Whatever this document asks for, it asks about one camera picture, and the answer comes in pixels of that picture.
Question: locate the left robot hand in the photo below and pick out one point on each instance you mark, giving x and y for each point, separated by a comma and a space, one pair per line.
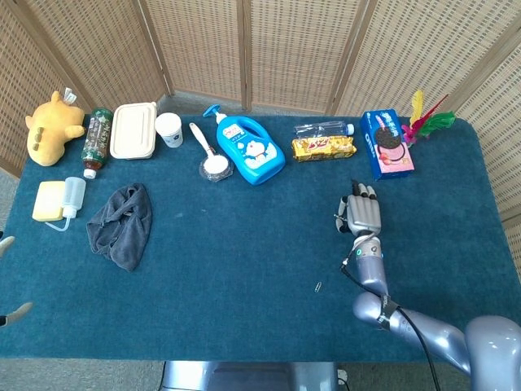
8, 281

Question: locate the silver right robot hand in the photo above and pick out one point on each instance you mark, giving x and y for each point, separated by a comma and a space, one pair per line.
363, 212

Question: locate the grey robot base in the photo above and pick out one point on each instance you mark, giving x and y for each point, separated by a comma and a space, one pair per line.
248, 375

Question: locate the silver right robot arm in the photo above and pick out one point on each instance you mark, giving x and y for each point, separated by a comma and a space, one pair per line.
427, 317

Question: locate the blue pink Oreo box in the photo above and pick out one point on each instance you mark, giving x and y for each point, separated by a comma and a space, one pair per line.
386, 144

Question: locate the yellow biscuit pack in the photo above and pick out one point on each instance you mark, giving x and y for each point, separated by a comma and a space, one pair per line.
323, 148

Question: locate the small paper clip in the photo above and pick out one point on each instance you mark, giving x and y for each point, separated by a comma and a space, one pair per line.
318, 286

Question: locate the yellow sponge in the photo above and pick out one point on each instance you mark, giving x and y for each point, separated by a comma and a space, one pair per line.
48, 200

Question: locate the clear plastic water bottle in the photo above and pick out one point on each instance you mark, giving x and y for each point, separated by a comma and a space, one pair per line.
321, 129

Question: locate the translucent squeeze wash bottle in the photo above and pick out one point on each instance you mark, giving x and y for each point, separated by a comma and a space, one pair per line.
72, 197

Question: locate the colourful feather shuttlecock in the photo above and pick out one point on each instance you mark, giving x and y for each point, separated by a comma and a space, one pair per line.
425, 122

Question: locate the dark grey cloth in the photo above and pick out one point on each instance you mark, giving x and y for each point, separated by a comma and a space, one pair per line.
121, 226

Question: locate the blue detergent pump bottle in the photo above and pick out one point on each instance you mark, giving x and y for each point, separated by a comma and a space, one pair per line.
248, 148

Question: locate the blue table mat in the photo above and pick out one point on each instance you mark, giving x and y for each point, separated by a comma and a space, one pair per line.
228, 260

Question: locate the yellow plush toy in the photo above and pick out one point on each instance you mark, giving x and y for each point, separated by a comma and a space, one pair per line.
51, 132

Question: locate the green label tea bottle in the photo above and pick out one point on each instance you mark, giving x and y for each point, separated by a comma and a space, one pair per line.
97, 140

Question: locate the woven folding screen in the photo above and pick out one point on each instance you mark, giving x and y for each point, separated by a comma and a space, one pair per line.
285, 49

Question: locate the beige lunch box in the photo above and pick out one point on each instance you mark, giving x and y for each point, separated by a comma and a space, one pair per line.
133, 131

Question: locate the white paper cup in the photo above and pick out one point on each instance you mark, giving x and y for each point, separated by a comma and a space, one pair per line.
169, 129

